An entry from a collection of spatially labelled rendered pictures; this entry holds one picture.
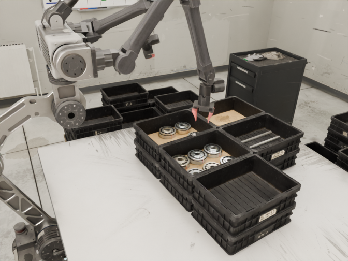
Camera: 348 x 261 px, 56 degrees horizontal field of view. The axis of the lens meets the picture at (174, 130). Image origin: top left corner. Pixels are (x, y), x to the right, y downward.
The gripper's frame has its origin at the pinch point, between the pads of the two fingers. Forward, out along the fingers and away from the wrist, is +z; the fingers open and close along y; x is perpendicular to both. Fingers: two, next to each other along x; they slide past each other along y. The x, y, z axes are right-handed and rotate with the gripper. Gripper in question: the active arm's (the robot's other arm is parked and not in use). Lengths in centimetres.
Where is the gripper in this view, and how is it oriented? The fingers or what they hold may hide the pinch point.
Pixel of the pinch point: (202, 120)
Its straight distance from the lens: 168.6
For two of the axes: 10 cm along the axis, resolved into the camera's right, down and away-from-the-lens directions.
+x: -2.2, 4.8, -8.5
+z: -0.5, 8.7, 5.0
